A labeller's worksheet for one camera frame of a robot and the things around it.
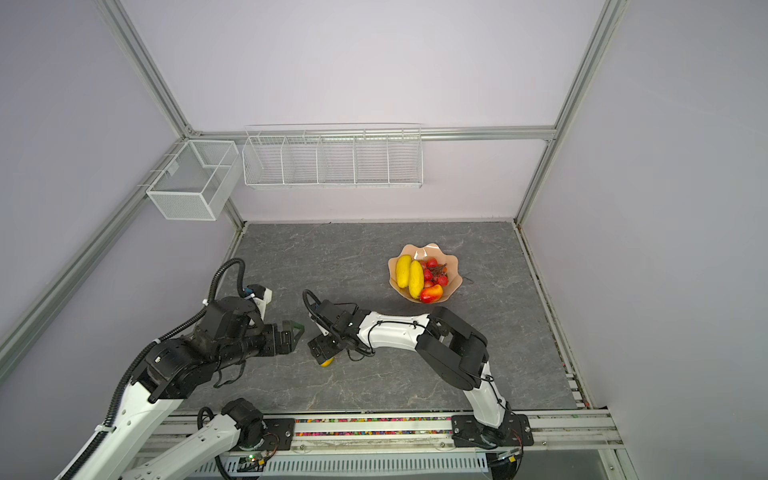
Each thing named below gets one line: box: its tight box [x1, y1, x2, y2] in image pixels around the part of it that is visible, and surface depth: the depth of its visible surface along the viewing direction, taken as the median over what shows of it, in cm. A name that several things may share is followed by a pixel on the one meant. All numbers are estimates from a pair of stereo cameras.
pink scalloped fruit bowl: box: [388, 243, 463, 305], surface depth 98 cm
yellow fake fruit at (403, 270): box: [396, 254, 412, 289], surface depth 99 cm
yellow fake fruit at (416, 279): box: [409, 260, 425, 300], surface depth 95 cm
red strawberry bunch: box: [421, 257, 449, 288], surface depth 100 cm
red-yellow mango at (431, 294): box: [420, 284, 443, 304], surface depth 92 cm
